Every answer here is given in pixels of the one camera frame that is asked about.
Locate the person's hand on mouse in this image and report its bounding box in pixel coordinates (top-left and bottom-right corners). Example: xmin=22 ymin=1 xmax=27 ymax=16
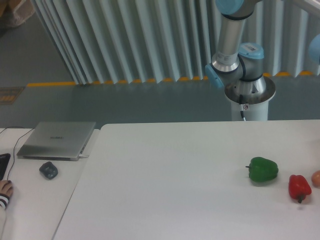
xmin=0 ymin=180 xmax=14 ymax=198

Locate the red bell pepper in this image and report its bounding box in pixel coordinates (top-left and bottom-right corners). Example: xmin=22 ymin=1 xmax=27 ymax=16
xmin=288 ymin=174 xmax=312 ymax=204

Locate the striped sleeve forearm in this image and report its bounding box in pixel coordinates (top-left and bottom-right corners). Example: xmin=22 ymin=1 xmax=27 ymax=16
xmin=0 ymin=193 xmax=10 ymax=238

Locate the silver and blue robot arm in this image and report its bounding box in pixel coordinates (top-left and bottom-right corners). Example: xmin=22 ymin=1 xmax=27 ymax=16
xmin=205 ymin=0 xmax=320 ymax=104

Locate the green bell pepper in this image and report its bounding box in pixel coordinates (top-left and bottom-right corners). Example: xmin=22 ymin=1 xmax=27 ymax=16
xmin=246 ymin=156 xmax=279 ymax=183

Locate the black keyboard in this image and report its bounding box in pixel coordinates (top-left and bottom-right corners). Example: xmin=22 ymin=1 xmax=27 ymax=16
xmin=0 ymin=153 xmax=11 ymax=181

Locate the dark grey computer mouse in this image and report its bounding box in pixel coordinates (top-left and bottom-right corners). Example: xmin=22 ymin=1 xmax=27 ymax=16
xmin=39 ymin=161 xmax=59 ymax=180

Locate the silver closed laptop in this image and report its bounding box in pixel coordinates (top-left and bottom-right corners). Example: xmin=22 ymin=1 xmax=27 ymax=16
xmin=17 ymin=121 xmax=96 ymax=161

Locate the white folding partition screen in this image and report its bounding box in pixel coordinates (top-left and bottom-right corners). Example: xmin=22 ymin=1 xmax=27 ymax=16
xmin=32 ymin=0 xmax=320 ymax=85

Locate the orange round fruit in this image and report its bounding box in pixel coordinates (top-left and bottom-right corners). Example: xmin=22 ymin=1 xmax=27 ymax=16
xmin=311 ymin=170 xmax=320 ymax=188

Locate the black mouse cable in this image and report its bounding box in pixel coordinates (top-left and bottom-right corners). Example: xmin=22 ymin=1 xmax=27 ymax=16
xmin=0 ymin=126 xmax=35 ymax=181

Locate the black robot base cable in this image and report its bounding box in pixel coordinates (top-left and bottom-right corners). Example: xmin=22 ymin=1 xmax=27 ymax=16
xmin=239 ymin=94 xmax=247 ymax=122

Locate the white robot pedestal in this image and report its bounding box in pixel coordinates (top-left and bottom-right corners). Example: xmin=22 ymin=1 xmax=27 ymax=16
xmin=224 ymin=76 xmax=276 ymax=121

